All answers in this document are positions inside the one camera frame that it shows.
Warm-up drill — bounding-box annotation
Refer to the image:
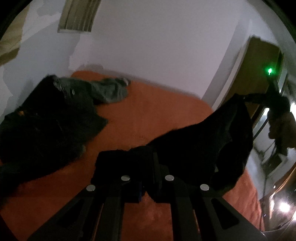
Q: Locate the dark striped sock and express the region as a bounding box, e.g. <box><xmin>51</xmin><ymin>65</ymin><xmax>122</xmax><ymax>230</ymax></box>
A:
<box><xmin>115</xmin><ymin>78</ymin><xmax>130</xmax><ymax>87</ymax></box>

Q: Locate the grey-green fleece garment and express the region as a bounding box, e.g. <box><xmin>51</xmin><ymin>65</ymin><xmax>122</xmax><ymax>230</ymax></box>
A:
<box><xmin>54</xmin><ymin>78</ymin><xmax>128</xmax><ymax>106</ymax></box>

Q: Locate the orange fleece bed blanket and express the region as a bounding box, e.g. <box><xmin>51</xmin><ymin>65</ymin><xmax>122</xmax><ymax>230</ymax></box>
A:
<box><xmin>1</xmin><ymin>82</ymin><xmax>261</xmax><ymax>240</ymax></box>

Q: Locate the black sweatshirt with white logo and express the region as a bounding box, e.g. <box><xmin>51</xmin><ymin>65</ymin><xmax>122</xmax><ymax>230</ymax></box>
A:
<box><xmin>91</xmin><ymin>94</ymin><xmax>253</xmax><ymax>203</ymax></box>

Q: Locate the dark jeans pile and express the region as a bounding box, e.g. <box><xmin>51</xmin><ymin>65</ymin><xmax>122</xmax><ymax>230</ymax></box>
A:
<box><xmin>1</xmin><ymin>75</ymin><xmax>107</xmax><ymax>203</ymax></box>

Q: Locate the beige curtain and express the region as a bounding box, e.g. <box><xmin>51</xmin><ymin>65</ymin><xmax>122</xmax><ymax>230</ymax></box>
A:
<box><xmin>0</xmin><ymin>5</ymin><xmax>29</xmax><ymax>66</ymax></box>

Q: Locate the brown wooden door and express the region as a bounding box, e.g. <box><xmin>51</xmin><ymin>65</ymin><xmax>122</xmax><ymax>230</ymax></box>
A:
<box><xmin>218</xmin><ymin>37</ymin><xmax>282</xmax><ymax>121</ymax></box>

